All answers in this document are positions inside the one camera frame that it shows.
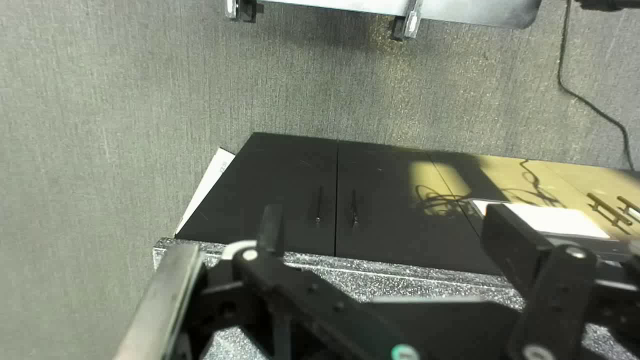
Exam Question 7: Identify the speckled granite countertop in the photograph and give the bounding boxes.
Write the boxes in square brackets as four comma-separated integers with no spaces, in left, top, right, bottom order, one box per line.
[149,236,640,360]

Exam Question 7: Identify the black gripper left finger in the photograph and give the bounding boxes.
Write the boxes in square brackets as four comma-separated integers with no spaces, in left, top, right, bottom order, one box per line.
[229,202,419,360]

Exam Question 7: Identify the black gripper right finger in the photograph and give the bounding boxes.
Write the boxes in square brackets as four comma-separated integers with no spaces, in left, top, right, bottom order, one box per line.
[477,202,600,360]

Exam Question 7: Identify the black cabinet door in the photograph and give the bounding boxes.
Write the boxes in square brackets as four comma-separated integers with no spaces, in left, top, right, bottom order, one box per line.
[334,140,506,276]
[174,131,339,258]

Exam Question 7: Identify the thin black floor cable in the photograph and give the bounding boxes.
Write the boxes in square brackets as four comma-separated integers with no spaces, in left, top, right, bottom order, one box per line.
[556,0,635,175]

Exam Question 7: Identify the white FedEx cardboard box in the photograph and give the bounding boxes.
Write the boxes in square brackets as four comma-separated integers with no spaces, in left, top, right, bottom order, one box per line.
[174,147,236,236]

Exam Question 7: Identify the silver metal stand base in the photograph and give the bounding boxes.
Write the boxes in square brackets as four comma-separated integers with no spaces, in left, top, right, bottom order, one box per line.
[221,0,543,44]

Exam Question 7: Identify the white flat block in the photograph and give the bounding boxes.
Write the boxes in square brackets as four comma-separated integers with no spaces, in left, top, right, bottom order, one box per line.
[470,198,611,243]

